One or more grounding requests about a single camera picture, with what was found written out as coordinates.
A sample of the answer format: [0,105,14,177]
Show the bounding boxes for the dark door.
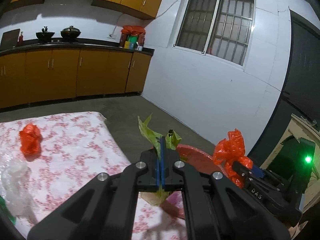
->
[248,11,319,166]

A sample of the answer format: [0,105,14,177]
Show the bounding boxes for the floral pink tablecloth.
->
[0,111,188,240]

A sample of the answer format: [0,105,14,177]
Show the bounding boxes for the red bag on counter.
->
[119,25,146,50]

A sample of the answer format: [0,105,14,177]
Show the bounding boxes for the red bottle on counter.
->
[17,32,23,46]

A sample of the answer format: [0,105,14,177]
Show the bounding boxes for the orange lower kitchen cabinets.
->
[1,48,151,108]

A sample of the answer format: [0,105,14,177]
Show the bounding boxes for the black wok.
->
[36,26,55,43]
[60,25,81,42]

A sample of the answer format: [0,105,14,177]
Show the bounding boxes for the red trash basket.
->
[160,144,227,219]

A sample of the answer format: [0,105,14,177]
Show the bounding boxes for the barred window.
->
[173,0,255,66]

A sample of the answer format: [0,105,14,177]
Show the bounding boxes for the yellow-green plastic wrapper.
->
[138,114,182,206]

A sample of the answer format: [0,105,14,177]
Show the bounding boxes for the green plastic bag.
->
[0,196,16,225]

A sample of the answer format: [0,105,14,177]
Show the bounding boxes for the black countertop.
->
[1,38,155,56]

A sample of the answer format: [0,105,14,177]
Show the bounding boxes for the clear plastic bag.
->
[1,152,37,224]

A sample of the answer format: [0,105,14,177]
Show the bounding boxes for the green box on counter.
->
[128,35,138,50]

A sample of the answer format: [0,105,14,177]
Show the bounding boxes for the crumpled orange bag on table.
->
[19,124,42,157]

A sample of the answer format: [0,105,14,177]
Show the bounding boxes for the orange plastic bag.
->
[213,129,253,189]

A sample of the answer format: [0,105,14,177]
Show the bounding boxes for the black wok right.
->
[60,25,81,42]

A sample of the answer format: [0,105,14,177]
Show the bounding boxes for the black wok left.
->
[36,26,55,43]

